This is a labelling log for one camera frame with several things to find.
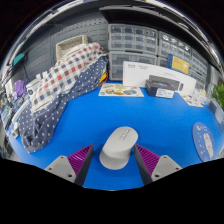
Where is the white tissue box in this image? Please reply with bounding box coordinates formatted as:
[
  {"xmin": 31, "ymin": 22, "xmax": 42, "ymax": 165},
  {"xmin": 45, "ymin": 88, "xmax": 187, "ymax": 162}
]
[{"xmin": 196, "ymin": 88, "xmax": 214, "ymax": 106}]

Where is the yellow and blue box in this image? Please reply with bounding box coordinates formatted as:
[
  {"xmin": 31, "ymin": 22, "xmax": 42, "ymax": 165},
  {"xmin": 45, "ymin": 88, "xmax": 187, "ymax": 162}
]
[{"xmin": 167, "ymin": 54, "xmax": 190, "ymax": 75}]

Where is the long white keyboard box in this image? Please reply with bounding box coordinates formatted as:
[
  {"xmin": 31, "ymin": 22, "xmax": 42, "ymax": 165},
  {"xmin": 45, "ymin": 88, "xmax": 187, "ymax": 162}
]
[{"xmin": 122, "ymin": 60, "xmax": 198, "ymax": 96}]

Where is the yellow plastic object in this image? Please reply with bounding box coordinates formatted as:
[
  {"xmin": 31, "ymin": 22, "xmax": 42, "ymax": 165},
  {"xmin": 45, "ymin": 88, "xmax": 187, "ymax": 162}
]
[{"xmin": 99, "ymin": 71, "xmax": 109, "ymax": 84}]

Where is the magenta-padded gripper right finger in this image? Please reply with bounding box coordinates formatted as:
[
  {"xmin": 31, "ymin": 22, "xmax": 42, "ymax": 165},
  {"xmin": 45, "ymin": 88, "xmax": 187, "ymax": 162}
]
[{"xmin": 133, "ymin": 143, "xmax": 183, "ymax": 186}]

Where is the small black box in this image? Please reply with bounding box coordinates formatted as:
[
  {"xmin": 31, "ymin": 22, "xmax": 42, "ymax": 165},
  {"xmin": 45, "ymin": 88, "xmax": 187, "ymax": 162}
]
[{"xmin": 144, "ymin": 79, "xmax": 176, "ymax": 99}]

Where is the white woven basket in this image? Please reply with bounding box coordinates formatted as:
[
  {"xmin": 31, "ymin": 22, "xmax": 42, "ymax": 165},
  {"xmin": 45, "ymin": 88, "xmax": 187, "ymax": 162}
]
[{"xmin": 55, "ymin": 34, "xmax": 89, "ymax": 61}]

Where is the grey computer mouse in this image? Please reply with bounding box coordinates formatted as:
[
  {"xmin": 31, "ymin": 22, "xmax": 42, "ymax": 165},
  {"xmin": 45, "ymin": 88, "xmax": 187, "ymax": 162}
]
[{"xmin": 99, "ymin": 125, "xmax": 139, "ymax": 171}]

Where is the round blue printed mouse pad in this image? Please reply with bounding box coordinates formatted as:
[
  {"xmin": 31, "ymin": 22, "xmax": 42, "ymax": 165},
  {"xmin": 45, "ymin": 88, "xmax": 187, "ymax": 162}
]
[{"xmin": 192, "ymin": 121, "xmax": 216, "ymax": 163}]

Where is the purple plastic object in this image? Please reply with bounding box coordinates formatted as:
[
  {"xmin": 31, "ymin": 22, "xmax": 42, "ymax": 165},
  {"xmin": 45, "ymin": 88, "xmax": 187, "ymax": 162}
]
[{"xmin": 13, "ymin": 79, "xmax": 27, "ymax": 98}]

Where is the green leafy plant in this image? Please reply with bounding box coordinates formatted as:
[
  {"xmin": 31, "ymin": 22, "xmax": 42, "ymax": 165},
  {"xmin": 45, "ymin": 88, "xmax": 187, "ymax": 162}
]
[{"xmin": 211, "ymin": 83, "xmax": 224, "ymax": 111}]

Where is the white plant pot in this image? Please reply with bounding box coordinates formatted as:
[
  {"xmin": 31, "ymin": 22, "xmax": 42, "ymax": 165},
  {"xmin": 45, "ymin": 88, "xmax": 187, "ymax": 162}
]
[{"xmin": 208, "ymin": 99, "xmax": 224, "ymax": 124}]

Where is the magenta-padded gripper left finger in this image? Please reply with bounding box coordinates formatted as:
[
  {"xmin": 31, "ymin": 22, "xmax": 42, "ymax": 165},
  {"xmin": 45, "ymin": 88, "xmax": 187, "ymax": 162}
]
[{"xmin": 44, "ymin": 143, "xmax": 95, "ymax": 187}]

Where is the navy polka dot cloth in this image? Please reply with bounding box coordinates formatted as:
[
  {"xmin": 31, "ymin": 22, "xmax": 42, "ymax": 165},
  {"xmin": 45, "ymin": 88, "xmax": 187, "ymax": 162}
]
[{"xmin": 18, "ymin": 55, "xmax": 109, "ymax": 154}]

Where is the teal object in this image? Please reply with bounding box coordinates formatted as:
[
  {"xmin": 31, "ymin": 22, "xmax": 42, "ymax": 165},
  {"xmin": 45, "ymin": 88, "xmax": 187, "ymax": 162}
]
[{"xmin": 12, "ymin": 52, "xmax": 26, "ymax": 66}]

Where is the red blue checkered cloth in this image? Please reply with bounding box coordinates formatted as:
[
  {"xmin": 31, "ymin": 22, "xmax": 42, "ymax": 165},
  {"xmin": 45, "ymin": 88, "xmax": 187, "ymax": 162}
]
[{"xmin": 30, "ymin": 42, "xmax": 108, "ymax": 114}]

